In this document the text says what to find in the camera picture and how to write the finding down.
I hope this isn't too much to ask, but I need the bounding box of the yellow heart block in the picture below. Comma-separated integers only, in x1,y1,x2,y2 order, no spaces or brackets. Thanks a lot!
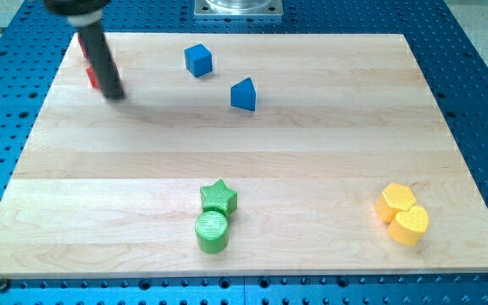
387,206,430,246

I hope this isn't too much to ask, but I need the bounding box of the blue triangular prism block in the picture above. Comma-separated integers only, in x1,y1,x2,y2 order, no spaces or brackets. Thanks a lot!
230,77,257,111

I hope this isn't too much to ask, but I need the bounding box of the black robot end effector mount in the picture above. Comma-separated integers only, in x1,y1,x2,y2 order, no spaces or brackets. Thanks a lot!
42,0,111,27

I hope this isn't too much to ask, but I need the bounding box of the wooden board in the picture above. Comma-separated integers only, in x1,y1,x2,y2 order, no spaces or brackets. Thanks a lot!
0,33,488,279

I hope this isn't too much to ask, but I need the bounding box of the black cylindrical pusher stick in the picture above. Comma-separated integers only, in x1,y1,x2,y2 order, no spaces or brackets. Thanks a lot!
77,20,125,100

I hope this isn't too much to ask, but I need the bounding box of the green cylinder block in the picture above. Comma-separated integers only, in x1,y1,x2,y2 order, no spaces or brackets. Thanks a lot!
195,211,229,254

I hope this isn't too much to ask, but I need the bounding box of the green star block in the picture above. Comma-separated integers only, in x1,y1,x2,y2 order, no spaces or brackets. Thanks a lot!
200,179,238,219

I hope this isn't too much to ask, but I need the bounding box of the red block lower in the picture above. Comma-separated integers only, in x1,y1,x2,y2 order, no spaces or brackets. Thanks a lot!
86,67,99,89

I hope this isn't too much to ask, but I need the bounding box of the yellow hexagon block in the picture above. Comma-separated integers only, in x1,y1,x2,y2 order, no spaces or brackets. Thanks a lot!
374,183,417,224

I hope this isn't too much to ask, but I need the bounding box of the blue cube block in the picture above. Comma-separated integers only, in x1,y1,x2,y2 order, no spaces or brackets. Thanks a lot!
184,44,213,77

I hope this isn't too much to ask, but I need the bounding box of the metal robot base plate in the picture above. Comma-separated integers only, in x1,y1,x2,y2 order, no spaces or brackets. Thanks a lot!
194,0,284,17

